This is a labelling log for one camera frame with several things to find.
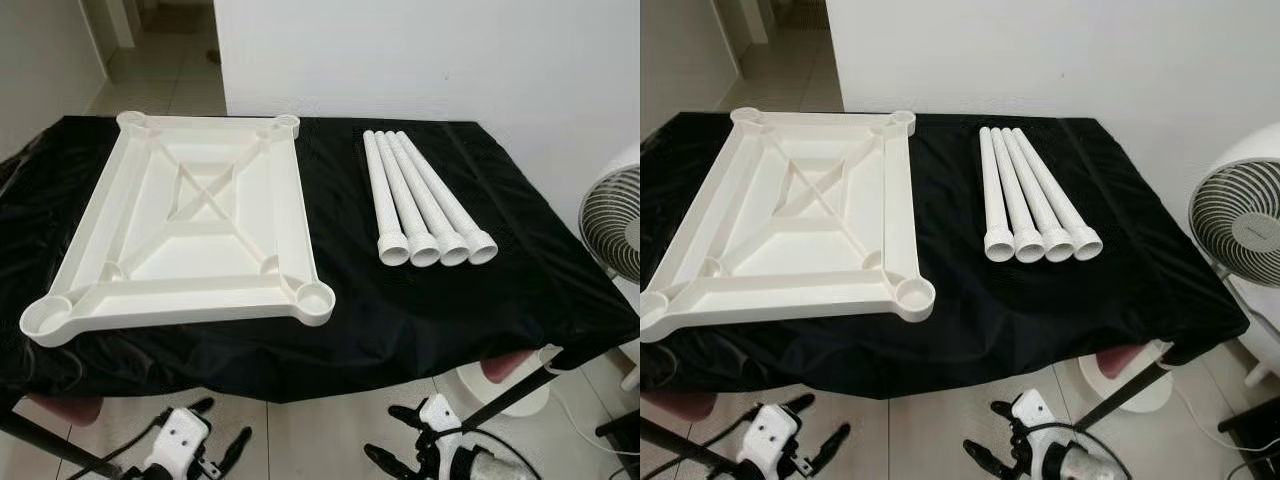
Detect white plastic children table top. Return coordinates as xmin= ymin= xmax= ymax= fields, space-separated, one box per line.
xmin=20 ymin=112 xmax=337 ymax=348
xmin=640 ymin=107 xmax=937 ymax=344

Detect black tablecloth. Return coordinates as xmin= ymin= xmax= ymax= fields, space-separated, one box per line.
xmin=0 ymin=115 xmax=641 ymax=404
xmin=640 ymin=112 xmax=1251 ymax=401

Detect red round stool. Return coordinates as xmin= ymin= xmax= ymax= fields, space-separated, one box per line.
xmin=455 ymin=348 xmax=553 ymax=418
xmin=640 ymin=390 xmax=708 ymax=423
xmin=25 ymin=392 xmax=104 ymax=428
xmin=1078 ymin=343 xmax=1173 ymax=414

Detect white round floor fan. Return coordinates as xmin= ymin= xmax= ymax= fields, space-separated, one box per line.
xmin=578 ymin=140 xmax=641 ymax=291
xmin=1187 ymin=122 xmax=1280 ymax=386

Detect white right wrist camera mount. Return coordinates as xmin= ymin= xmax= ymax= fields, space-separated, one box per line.
xmin=1010 ymin=389 xmax=1063 ymax=446
xmin=417 ymin=394 xmax=464 ymax=451

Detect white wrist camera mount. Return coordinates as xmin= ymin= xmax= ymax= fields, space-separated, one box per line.
xmin=737 ymin=402 xmax=803 ymax=473
xmin=143 ymin=405 xmax=213 ymax=479
xmin=417 ymin=394 xmax=464 ymax=451
xmin=1010 ymin=389 xmax=1063 ymax=446

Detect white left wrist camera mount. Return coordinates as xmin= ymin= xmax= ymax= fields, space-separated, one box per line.
xmin=737 ymin=402 xmax=803 ymax=473
xmin=143 ymin=405 xmax=213 ymax=479

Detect black metal table frame bar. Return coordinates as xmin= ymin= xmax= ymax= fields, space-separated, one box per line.
xmin=1073 ymin=345 xmax=1173 ymax=431
xmin=0 ymin=400 xmax=116 ymax=480
xmin=640 ymin=410 xmax=736 ymax=480
xmin=462 ymin=347 xmax=566 ymax=429

